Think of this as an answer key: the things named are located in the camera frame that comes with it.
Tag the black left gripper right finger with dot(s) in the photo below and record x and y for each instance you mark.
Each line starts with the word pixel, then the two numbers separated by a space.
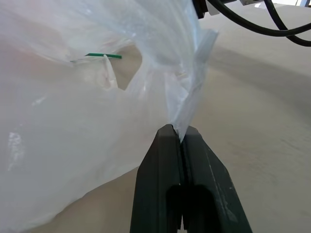
pixel 209 179

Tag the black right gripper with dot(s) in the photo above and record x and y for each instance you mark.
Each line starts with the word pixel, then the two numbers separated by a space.
pixel 199 8

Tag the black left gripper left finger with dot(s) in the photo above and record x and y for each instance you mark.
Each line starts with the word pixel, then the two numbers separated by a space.
pixel 155 174

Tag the translucent white plastic bag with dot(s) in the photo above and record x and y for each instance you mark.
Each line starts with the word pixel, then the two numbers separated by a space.
pixel 73 109

